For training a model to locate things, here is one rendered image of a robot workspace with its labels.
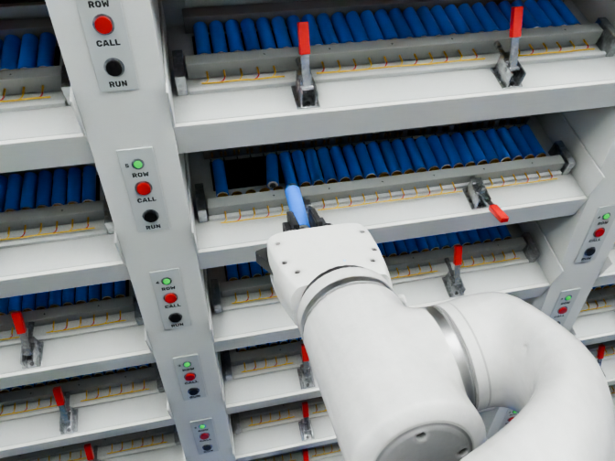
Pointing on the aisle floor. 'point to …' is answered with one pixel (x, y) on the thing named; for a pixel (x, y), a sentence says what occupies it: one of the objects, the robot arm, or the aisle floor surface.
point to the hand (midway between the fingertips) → (305, 229)
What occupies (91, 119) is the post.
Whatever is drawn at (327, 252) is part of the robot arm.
